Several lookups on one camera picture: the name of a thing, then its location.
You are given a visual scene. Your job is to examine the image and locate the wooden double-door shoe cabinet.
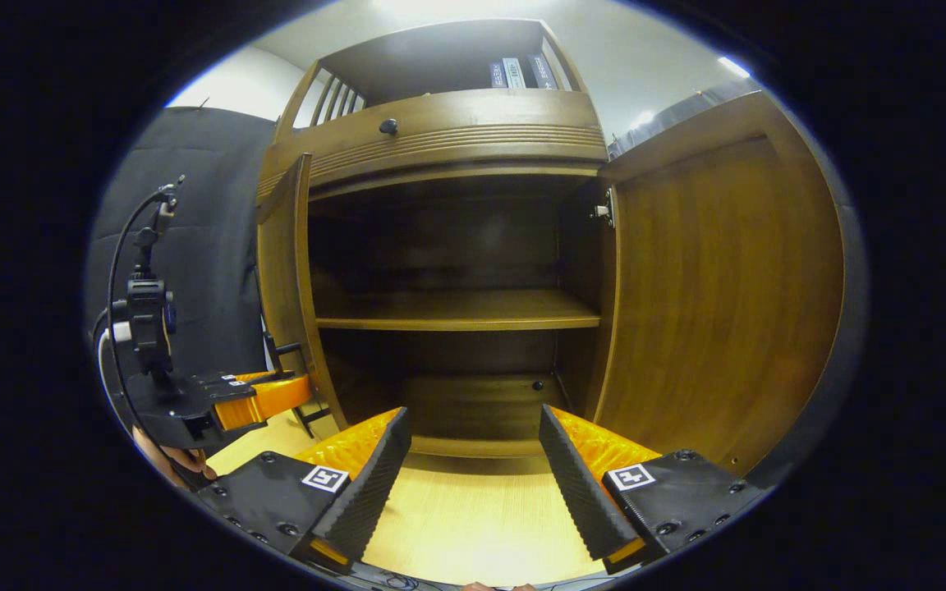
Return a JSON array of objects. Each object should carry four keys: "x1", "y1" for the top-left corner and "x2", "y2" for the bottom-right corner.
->
[{"x1": 255, "y1": 18, "x2": 847, "y2": 479}]

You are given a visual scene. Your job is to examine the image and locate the black backdrop cloth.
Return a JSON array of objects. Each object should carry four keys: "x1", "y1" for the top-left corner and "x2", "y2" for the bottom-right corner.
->
[{"x1": 83, "y1": 78, "x2": 868, "y2": 493}]

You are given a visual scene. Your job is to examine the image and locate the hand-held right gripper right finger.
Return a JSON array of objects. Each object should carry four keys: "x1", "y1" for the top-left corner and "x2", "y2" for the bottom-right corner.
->
[{"x1": 539, "y1": 404, "x2": 769, "y2": 575}]

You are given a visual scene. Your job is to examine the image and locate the wooden inner cabinet shelf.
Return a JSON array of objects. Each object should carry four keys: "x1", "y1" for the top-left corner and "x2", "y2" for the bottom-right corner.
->
[{"x1": 313, "y1": 287, "x2": 603, "y2": 332}]

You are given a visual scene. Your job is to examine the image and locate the black door handle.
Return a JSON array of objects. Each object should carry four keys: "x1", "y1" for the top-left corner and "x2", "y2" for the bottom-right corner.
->
[{"x1": 262, "y1": 332, "x2": 334, "y2": 440}]

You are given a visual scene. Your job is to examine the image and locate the large ceiling light panel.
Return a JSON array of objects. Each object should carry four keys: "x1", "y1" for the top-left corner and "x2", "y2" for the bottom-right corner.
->
[{"x1": 370, "y1": 0, "x2": 523, "y2": 21}]

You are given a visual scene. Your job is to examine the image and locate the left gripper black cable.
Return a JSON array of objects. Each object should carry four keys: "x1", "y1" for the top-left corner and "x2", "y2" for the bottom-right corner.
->
[{"x1": 95, "y1": 185, "x2": 182, "y2": 460}]

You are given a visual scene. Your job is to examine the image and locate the wooden cabinet door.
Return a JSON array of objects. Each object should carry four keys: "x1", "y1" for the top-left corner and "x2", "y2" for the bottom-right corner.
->
[
  {"x1": 596, "y1": 90, "x2": 847, "y2": 479},
  {"x1": 255, "y1": 153, "x2": 328, "y2": 432}
]

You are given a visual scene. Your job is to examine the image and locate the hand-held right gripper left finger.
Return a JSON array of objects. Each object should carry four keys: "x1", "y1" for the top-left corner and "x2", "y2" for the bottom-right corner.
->
[{"x1": 194, "y1": 406, "x2": 413, "y2": 575}]

